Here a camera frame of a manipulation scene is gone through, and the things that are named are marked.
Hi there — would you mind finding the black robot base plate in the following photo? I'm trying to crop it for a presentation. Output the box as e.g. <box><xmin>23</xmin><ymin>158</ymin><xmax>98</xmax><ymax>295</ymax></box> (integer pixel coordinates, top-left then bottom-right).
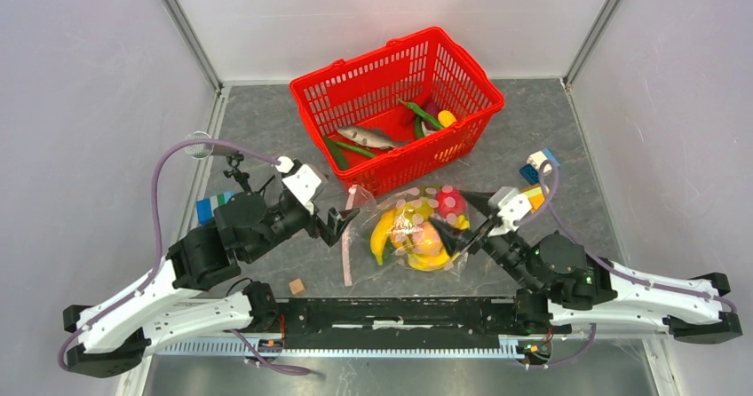
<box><xmin>242</xmin><ymin>297</ymin><xmax>568</xmax><ymax>350</ymax></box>

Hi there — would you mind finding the long green toy chili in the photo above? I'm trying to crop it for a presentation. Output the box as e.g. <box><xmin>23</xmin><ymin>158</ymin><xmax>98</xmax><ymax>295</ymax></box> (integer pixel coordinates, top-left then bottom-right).
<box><xmin>335</xmin><ymin>141</ymin><xmax>376</xmax><ymax>158</ymax></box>

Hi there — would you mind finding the yellow toy lemon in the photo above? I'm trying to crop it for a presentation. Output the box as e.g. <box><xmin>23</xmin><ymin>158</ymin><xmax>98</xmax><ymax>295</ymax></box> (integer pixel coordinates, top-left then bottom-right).
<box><xmin>437</xmin><ymin>110</ymin><xmax>457</xmax><ymax>128</ymax></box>

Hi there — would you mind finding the red plastic basket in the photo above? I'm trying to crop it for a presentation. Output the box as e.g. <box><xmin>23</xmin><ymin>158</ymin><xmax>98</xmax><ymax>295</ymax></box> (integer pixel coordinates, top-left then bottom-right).
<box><xmin>289</xmin><ymin>27</ymin><xmax>505</xmax><ymax>195</ymax></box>

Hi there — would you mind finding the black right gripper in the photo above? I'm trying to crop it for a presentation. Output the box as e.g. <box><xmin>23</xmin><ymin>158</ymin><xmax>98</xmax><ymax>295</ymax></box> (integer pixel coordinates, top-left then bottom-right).
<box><xmin>426</xmin><ymin>188</ymin><xmax>539</xmax><ymax>294</ymax></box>

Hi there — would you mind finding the silver mesh microphone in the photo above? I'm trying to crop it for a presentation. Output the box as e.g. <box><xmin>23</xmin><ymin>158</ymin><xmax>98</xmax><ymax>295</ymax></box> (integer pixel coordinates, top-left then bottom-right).
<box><xmin>183</xmin><ymin>131</ymin><xmax>214</xmax><ymax>160</ymax></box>

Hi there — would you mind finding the blue green white block stack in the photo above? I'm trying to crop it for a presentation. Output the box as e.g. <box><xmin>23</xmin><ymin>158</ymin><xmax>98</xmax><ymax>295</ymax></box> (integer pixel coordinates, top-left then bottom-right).
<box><xmin>194</xmin><ymin>191</ymin><xmax>234</xmax><ymax>225</ymax></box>

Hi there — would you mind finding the orange yellow toy mango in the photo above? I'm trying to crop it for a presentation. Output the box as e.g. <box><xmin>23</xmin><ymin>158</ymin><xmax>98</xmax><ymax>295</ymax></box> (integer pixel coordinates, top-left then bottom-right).
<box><xmin>409</xmin><ymin>221</ymin><xmax>444</xmax><ymax>257</ymax></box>

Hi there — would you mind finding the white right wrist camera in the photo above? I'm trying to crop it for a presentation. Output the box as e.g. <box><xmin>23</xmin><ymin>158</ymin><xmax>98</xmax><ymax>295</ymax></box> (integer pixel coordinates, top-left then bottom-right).
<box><xmin>489</xmin><ymin>186</ymin><xmax>531</xmax><ymax>231</ymax></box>

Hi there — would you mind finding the dark blue toy block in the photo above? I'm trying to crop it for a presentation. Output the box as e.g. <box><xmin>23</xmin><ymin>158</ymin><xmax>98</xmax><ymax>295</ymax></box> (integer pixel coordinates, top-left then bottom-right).
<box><xmin>519</xmin><ymin>164</ymin><xmax>540</xmax><ymax>186</ymax></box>

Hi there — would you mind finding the grey toy fish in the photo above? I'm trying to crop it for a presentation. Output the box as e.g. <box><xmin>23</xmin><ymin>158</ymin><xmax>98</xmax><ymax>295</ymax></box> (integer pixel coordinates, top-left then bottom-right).
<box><xmin>337</xmin><ymin>125</ymin><xmax>408</xmax><ymax>150</ymax></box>

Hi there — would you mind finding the yellow toy banana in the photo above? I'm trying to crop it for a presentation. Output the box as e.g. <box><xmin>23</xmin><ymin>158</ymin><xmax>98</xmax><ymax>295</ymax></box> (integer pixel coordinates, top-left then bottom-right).
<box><xmin>369</xmin><ymin>209</ymin><xmax>396</xmax><ymax>265</ymax></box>

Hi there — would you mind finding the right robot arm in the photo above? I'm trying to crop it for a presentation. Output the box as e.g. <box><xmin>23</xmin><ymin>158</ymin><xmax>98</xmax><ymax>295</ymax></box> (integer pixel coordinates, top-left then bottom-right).
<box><xmin>428</xmin><ymin>186</ymin><xmax>743</xmax><ymax>345</ymax></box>

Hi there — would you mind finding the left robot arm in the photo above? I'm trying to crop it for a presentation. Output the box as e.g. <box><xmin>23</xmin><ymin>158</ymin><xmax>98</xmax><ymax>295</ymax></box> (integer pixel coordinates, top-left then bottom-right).
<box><xmin>58</xmin><ymin>189</ymin><xmax>360</xmax><ymax>378</ymax></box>

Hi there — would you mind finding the clear zip top bag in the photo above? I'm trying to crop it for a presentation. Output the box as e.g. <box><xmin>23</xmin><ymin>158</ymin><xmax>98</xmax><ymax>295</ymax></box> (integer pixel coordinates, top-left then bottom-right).
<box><xmin>341</xmin><ymin>185</ymin><xmax>471</xmax><ymax>287</ymax></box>

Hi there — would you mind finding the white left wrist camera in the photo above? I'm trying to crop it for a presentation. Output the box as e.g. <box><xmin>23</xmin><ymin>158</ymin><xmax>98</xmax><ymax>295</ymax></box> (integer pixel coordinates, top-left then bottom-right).
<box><xmin>275</xmin><ymin>156</ymin><xmax>328</xmax><ymax>216</ymax></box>

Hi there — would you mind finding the red toy apple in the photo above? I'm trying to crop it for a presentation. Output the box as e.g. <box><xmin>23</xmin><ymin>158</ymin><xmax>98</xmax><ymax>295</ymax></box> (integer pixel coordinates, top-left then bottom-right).
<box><xmin>434</xmin><ymin>185</ymin><xmax>466</xmax><ymax>218</ymax></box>

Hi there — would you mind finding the white blue toy block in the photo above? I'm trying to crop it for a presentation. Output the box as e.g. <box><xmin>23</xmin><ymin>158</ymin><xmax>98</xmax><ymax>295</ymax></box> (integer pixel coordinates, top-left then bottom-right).
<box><xmin>527</xmin><ymin>148</ymin><xmax>559</xmax><ymax>175</ymax></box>

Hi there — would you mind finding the dark green toy cucumber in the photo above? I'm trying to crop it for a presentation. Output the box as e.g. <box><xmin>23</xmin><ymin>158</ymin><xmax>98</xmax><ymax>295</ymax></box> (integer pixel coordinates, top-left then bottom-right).
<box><xmin>323</xmin><ymin>137</ymin><xmax>350</xmax><ymax>170</ymax></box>

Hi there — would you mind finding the small wooden cube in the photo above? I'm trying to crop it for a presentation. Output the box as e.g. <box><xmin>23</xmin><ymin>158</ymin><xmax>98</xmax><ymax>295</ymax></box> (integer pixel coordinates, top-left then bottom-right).
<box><xmin>289</xmin><ymin>279</ymin><xmax>306</xmax><ymax>297</ymax></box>

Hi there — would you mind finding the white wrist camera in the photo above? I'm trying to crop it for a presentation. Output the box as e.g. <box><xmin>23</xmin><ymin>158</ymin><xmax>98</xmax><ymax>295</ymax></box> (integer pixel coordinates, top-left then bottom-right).
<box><xmin>489</xmin><ymin>186</ymin><xmax>531</xmax><ymax>231</ymax></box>
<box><xmin>275</xmin><ymin>156</ymin><xmax>328</xmax><ymax>216</ymax></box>

